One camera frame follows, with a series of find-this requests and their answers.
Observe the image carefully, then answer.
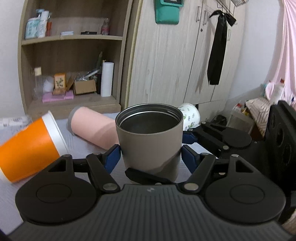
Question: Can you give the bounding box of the taupe metal tumbler cup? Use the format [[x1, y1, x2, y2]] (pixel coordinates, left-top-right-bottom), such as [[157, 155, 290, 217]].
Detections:
[[115, 103, 183, 181]]

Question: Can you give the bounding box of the white floral paper cup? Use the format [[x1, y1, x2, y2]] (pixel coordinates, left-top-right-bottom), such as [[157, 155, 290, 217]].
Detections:
[[178, 103, 201, 131]]

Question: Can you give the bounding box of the pink tumbler cup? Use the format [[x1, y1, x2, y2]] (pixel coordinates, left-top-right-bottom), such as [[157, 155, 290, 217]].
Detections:
[[68, 106, 119, 150]]

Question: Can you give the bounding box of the orange and white paper cup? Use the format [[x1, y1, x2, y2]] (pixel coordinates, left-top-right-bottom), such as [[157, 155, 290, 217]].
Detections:
[[1, 111, 69, 183]]

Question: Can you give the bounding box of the patterned beige fabric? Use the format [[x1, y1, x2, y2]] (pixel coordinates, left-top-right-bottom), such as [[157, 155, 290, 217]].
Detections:
[[245, 97, 271, 137]]

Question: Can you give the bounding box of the small cardboard box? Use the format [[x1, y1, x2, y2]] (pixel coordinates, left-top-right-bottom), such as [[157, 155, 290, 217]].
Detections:
[[74, 80, 96, 95]]

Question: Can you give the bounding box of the light wood wardrobe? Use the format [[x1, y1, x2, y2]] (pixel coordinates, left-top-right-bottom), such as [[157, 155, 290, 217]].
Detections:
[[120, 1, 245, 120]]

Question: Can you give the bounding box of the small floral carton box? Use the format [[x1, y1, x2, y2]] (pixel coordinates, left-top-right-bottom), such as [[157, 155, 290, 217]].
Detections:
[[52, 73, 66, 95]]

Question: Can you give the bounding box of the pink flat box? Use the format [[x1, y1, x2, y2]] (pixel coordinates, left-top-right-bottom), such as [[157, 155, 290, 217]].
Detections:
[[42, 90, 74, 103]]

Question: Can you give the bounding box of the white paper towel roll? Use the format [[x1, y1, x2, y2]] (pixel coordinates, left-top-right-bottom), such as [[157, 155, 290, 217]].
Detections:
[[100, 62, 114, 97]]

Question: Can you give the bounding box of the clear bottle with beige cap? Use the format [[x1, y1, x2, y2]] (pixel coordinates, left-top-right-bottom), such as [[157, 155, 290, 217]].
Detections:
[[32, 67, 44, 100]]

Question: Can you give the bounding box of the wooden open shelf unit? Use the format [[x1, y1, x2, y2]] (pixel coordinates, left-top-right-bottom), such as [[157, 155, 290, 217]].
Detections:
[[18, 1, 132, 119]]

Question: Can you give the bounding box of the pink curtain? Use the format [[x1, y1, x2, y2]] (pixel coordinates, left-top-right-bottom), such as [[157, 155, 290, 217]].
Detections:
[[265, 1, 295, 104]]

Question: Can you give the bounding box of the teal pouch with label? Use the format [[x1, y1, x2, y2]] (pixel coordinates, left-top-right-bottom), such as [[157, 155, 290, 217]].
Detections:
[[154, 0, 184, 25]]

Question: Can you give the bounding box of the pink small bottle on shelf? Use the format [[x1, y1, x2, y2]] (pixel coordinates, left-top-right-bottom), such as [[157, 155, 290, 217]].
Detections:
[[100, 18, 110, 35]]

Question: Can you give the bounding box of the orange liquid bottle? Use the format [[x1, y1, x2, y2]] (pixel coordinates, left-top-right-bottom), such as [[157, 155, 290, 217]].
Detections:
[[46, 12, 52, 37]]

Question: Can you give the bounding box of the light blue wipes pack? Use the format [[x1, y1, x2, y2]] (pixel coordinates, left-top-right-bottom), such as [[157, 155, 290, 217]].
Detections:
[[25, 17, 40, 40]]

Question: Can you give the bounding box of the white spray bottle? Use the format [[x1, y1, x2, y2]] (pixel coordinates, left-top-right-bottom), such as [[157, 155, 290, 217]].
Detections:
[[38, 11, 49, 38]]

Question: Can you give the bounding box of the black wire hanging basket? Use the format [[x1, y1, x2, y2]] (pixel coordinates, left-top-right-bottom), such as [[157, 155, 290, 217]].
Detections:
[[217, 0, 249, 8]]

